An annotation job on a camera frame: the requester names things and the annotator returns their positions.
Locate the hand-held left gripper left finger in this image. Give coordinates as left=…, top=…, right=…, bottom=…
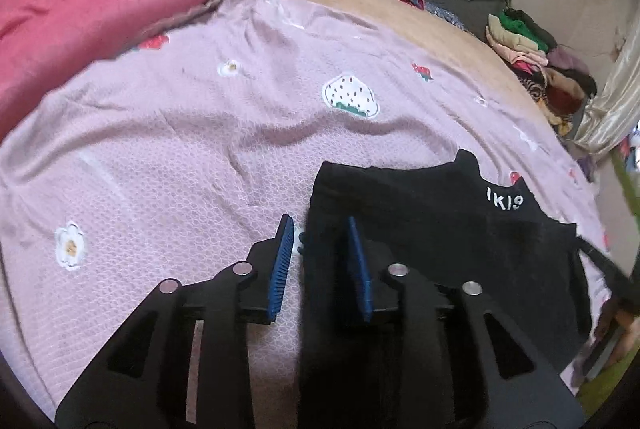
left=55, top=214, right=296, bottom=429

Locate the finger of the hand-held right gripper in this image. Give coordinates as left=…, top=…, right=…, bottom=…
left=575, top=234, right=640, bottom=306

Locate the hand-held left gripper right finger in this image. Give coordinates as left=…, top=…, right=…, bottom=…
left=342, top=215, right=586, bottom=429

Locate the black sweater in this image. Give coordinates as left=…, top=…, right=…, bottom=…
left=297, top=149, right=593, bottom=429

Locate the pile of folded clothes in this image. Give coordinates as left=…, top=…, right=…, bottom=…
left=485, top=6, right=598, bottom=140

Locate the green ledge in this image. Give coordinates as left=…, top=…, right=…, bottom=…
left=612, top=154, right=640, bottom=230

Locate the purple cloth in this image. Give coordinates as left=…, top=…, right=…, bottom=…
left=580, top=154, right=599, bottom=183

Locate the cream satin curtain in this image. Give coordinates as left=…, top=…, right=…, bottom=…
left=572, top=34, right=640, bottom=155

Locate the lilac printed bedsheet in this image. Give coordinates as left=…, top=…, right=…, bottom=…
left=0, top=0, right=613, bottom=420

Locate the blue floral cloth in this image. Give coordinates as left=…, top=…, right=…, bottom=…
left=425, top=0, right=471, bottom=32

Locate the pink fleece blanket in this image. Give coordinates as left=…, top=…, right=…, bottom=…
left=0, top=0, right=366, bottom=140

